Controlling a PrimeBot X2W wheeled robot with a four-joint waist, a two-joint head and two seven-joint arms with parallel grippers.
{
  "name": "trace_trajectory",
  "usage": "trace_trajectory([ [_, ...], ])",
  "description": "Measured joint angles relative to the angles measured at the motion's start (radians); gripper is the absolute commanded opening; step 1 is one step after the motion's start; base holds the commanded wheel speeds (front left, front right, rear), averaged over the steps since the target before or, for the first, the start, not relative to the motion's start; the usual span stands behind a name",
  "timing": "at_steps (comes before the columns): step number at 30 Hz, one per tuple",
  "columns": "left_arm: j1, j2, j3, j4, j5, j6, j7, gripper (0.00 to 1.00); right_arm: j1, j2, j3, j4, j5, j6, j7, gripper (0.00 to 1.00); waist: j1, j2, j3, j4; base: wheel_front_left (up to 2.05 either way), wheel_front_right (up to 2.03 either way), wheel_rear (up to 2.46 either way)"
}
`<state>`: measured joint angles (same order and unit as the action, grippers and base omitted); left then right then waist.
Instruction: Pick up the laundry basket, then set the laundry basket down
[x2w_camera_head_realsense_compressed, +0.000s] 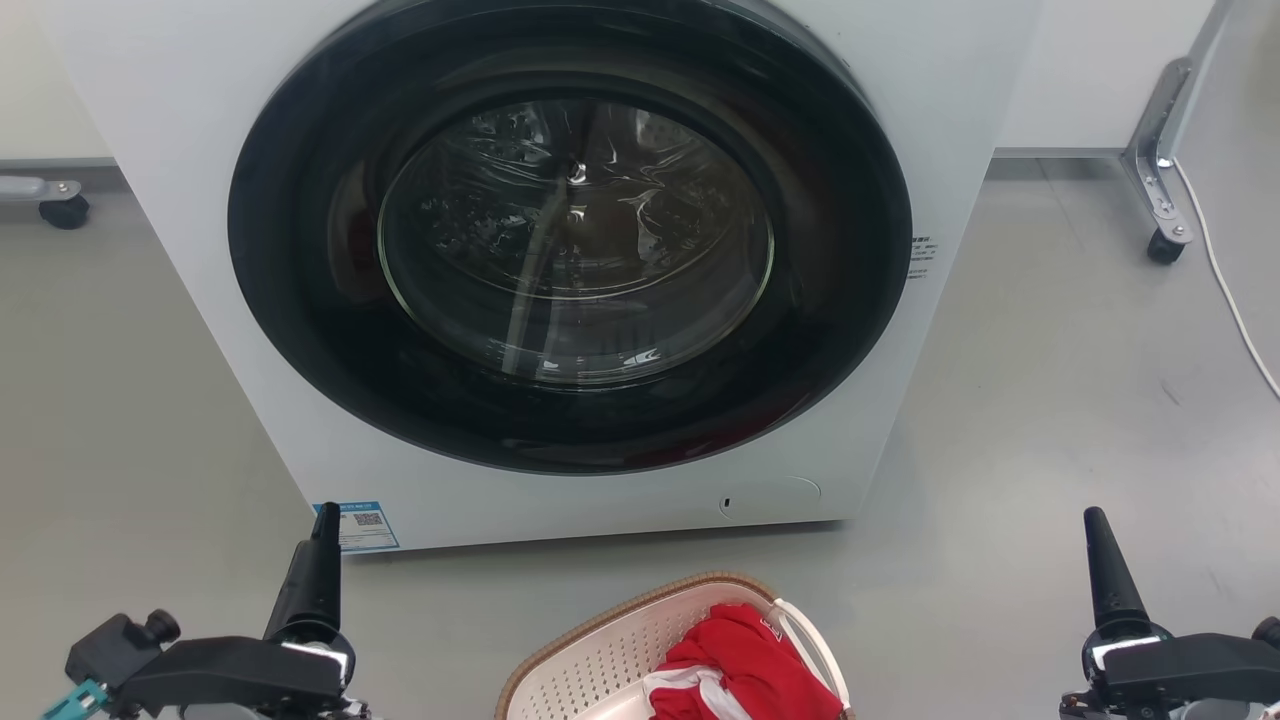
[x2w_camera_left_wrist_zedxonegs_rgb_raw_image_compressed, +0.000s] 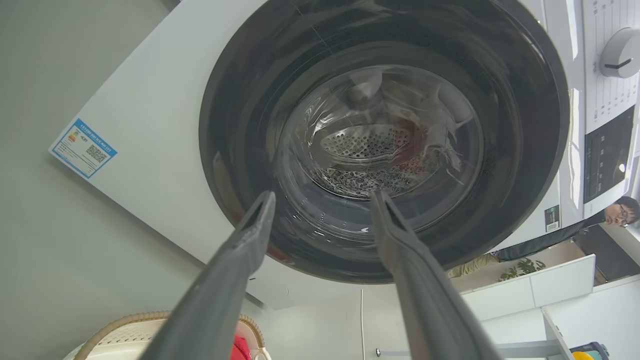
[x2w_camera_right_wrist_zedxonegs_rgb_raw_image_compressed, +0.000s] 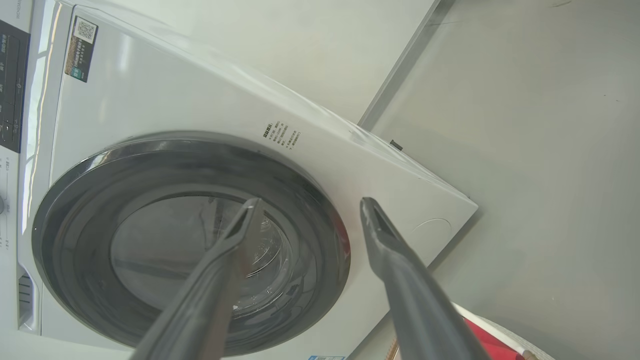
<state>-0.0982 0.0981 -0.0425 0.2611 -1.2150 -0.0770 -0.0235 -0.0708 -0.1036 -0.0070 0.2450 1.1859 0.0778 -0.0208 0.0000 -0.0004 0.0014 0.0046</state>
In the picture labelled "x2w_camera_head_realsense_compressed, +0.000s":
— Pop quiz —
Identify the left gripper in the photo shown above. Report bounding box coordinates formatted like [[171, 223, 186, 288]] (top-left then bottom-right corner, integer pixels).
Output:
[[108, 502, 373, 720]]

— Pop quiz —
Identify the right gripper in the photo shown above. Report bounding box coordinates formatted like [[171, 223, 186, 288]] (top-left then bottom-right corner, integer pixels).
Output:
[[1059, 506, 1280, 720]]

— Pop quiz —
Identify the beige perforated laundry basket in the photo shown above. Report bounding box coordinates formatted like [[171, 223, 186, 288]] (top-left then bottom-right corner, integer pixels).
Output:
[[494, 570, 857, 720]]

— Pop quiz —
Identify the blue QR code sticker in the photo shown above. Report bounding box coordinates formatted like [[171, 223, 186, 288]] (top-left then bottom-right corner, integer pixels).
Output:
[[312, 500, 401, 555]]

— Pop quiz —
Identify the round black washing machine door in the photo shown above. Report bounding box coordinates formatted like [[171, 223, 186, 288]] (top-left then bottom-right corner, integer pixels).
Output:
[[227, 0, 914, 477]]

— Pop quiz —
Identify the red and white garment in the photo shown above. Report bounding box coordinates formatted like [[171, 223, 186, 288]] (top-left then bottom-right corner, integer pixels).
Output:
[[642, 602, 845, 720]]

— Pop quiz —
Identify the white front-load washing machine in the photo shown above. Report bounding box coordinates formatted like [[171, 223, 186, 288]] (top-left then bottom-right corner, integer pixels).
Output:
[[30, 0, 1041, 554]]

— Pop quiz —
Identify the white cable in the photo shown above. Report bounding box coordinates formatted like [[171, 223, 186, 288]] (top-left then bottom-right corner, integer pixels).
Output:
[[1171, 157, 1280, 402]]

